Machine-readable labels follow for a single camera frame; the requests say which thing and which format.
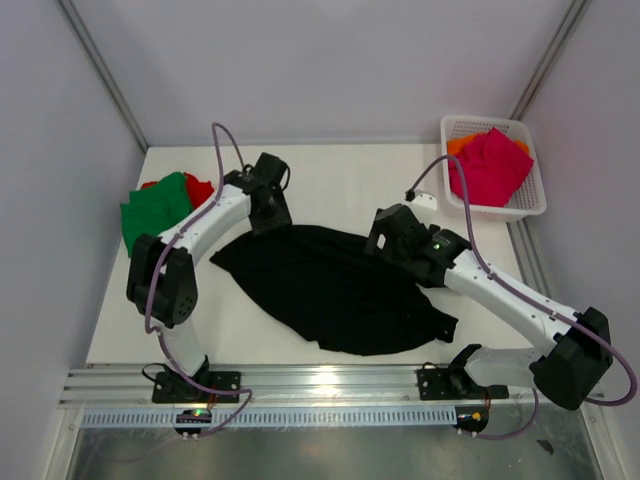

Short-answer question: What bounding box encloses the black t shirt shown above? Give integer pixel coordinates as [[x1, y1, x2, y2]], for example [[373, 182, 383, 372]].
[[210, 225, 458, 356]]

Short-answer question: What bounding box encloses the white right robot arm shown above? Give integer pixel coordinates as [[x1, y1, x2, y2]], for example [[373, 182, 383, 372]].
[[365, 204, 612, 410]]

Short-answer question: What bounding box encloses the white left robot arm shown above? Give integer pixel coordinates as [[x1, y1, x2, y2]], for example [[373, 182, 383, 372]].
[[126, 153, 292, 402]]

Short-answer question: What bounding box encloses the red t shirt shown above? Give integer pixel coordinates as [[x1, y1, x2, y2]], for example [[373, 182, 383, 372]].
[[130, 172, 215, 210]]

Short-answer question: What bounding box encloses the orange t shirt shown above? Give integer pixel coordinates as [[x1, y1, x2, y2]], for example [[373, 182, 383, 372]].
[[446, 132, 530, 155]]

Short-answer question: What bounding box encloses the pink t shirt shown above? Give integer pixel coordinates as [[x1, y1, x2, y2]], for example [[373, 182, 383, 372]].
[[453, 128, 534, 208]]

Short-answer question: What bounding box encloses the green t shirt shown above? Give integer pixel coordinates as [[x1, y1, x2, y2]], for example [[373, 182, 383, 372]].
[[120, 172, 193, 256]]

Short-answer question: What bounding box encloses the white plastic basket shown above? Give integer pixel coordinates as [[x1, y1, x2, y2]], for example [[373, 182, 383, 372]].
[[440, 115, 547, 222]]

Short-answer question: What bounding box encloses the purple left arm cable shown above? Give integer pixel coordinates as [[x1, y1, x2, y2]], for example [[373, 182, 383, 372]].
[[143, 121, 254, 441]]

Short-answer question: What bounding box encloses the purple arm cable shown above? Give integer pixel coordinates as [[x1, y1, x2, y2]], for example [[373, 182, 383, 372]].
[[143, 121, 254, 441], [403, 154, 639, 441]]

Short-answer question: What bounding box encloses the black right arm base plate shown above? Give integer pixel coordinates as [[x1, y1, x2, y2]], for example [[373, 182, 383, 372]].
[[416, 362, 509, 401]]

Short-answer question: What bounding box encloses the grey slotted cable duct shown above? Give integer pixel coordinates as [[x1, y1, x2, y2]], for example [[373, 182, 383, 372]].
[[80, 405, 458, 429]]

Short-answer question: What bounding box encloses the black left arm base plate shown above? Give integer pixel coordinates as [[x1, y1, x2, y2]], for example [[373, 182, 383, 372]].
[[151, 368, 241, 404]]

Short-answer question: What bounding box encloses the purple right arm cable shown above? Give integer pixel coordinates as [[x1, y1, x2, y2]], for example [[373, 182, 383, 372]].
[[403, 154, 639, 441]]

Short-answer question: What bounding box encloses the left rear frame post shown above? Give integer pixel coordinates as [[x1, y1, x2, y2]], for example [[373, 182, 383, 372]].
[[54, 0, 150, 154]]

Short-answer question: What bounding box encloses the frame post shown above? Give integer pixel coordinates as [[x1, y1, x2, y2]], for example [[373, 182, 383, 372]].
[[510, 0, 592, 121], [54, 0, 150, 154]]

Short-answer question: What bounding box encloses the aluminium front rail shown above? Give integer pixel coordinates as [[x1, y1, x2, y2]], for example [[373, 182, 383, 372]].
[[58, 364, 531, 409]]

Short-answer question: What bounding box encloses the right rear frame post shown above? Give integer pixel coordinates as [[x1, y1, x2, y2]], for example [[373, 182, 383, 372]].
[[510, 0, 592, 121]]

